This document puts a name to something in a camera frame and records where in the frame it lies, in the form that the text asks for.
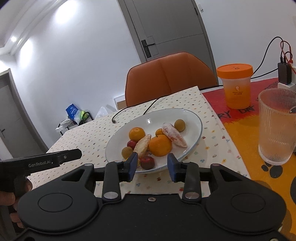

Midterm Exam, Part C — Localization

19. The dark red plum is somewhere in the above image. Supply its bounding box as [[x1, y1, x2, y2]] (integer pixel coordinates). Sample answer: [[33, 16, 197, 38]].
[[126, 140, 137, 150], [140, 156, 155, 170]]

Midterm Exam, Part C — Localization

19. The black usb cable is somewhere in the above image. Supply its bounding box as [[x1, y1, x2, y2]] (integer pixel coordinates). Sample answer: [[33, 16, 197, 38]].
[[111, 96, 167, 124]]

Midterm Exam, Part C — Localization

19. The small white wall switch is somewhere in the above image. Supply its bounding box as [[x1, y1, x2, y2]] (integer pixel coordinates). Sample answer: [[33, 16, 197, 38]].
[[198, 4, 204, 13]]

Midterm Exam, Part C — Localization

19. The blue plastic bag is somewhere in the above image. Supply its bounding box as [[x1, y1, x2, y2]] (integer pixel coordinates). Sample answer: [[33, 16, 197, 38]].
[[66, 104, 81, 123]]

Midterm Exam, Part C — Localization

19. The black power adapter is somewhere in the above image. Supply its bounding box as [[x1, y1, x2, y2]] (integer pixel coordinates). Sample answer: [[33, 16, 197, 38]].
[[277, 62, 292, 85]]

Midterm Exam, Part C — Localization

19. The ribbed clear glass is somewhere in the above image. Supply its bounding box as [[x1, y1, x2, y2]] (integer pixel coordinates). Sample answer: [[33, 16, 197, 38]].
[[258, 88, 295, 166]]

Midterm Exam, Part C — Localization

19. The clear plastic bag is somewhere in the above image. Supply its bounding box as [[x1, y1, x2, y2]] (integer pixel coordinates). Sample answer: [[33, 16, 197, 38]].
[[95, 105, 117, 119]]

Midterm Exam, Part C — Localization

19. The floral white tablecloth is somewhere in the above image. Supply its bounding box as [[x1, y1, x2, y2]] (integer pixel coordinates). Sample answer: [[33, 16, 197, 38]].
[[29, 87, 249, 194]]

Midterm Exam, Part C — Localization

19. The black metal shelf rack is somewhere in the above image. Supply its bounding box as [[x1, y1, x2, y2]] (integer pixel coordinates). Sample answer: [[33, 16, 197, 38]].
[[55, 111, 94, 135]]

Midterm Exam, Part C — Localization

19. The large orange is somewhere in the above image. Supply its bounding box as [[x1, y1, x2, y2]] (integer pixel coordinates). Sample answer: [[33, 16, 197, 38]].
[[128, 127, 145, 142], [149, 135, 173, 157]]

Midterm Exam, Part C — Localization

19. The white framed cardboard panel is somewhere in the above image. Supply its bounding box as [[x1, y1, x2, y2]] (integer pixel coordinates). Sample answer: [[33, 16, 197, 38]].
[[114, 95, 126, 110]]

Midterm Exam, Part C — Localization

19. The red orange table mat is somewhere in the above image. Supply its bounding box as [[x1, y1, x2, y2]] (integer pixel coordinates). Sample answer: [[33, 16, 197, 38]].
[[203, 78, 295, 240]]

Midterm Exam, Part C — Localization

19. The orange leather chair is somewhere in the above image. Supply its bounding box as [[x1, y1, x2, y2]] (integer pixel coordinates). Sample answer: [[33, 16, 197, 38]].
[[125, 52, 218, 107]]

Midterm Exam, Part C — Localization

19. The brown kiwi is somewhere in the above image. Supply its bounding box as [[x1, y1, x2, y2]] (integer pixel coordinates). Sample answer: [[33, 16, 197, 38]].
[[174, 119, 186, 133], [121, 147, 133, 160]]

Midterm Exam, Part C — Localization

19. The small mandarin orange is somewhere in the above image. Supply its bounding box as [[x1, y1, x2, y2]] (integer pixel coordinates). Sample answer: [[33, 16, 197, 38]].
[[155, 128, 163, 136]]

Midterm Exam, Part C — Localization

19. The black door handle lock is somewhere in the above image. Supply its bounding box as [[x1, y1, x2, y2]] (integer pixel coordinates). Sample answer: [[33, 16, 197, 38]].
[[141, 40, 155, 58]]

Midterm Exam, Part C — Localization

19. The orange lidded plastic cup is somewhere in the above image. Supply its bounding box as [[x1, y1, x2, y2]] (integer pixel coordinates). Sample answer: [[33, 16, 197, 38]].
[[217, 63, 253, 109]]

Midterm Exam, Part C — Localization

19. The grey door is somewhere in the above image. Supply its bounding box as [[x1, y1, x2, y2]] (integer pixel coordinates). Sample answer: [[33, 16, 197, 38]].
[[118, 0, 216, 72], [1, 69, 48, 158]]

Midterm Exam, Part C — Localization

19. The person left hand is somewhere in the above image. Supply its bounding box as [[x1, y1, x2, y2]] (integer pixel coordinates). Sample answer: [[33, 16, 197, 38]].
[[1, 191, 23, 228]]

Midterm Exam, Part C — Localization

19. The white ceramic bowl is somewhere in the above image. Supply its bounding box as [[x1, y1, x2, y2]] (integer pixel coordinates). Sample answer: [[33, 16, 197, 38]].
[[105, 108, 203, 174]]

